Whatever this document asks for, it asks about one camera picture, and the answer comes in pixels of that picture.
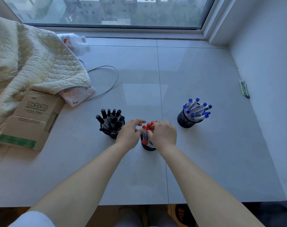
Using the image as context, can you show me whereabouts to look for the person's right hand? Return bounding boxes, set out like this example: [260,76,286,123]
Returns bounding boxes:
[147,120,178,153]

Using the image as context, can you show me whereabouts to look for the person's left hand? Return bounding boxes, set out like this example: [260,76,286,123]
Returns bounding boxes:
[115,119,147,152]

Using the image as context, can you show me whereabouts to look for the bunch of red-capped markers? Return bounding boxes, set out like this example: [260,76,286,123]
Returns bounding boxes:
[141,120,158,146]

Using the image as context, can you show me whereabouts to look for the person's right forearm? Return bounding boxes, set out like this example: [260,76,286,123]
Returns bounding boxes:
[158,145,265,227]

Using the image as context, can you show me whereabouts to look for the person's left forearm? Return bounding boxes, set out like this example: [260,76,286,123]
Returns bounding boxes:
[27,142,130,227]

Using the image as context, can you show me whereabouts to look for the black mesh holder, red markers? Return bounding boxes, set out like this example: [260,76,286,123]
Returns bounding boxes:
[140,133,157,152]

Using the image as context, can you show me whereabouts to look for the bunch of black-capped markers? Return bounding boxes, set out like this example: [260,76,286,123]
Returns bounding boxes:
[96,109,125,135]

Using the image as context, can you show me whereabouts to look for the black mesh holder, blue markers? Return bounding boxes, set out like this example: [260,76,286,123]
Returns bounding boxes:
[177,103,203,128]

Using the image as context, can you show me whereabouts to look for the bunch of blue-capped markers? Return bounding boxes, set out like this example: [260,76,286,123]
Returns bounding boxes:
[182,98,213,122]

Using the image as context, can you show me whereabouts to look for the pink cloth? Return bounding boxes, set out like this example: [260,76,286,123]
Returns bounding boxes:
[59,86,96,108]

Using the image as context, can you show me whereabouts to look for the person's grey trouser legs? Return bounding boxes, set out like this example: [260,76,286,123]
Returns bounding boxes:
[115,205,177,227]

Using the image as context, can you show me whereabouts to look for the black sandal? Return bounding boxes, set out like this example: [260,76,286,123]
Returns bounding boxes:
[175,204,197,227]

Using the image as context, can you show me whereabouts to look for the brown cardboard box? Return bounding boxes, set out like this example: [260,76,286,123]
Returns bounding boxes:
[0,90,65,152]

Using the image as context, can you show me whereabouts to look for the clear plastic bottle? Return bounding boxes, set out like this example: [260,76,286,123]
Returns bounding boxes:
[57,33,87,49]

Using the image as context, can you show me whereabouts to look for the window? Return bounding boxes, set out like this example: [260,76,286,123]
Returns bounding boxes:
[1,0,217,30]

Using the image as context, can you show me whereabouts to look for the cream quilted blanket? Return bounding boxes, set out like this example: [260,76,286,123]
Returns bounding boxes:
[0,14,92,146]

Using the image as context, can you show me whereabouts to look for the white sleeve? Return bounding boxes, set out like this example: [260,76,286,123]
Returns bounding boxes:
[8,211,56,227]

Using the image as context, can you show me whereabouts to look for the dark grey cloth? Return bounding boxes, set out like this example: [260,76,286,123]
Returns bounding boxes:
[242,200,287,227]

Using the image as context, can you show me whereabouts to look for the grey cable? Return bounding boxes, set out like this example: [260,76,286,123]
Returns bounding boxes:
[78,59,119,102]

